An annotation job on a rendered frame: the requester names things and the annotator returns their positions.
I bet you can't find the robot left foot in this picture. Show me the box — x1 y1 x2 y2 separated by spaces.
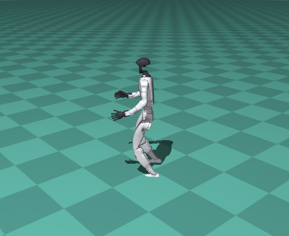
145 173 160 177

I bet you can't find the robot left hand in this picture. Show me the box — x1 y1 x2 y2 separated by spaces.
111 110 129 121

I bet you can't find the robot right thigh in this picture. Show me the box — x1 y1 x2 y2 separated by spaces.
135 112 145 145

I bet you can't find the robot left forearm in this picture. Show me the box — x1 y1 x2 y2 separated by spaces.
124 101 145 116

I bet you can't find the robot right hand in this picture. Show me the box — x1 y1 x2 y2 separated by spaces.
114 90 132 99

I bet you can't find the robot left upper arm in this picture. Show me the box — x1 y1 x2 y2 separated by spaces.
140 80 149 107

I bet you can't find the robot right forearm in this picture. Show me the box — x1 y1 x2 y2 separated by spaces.
128 91 140 98

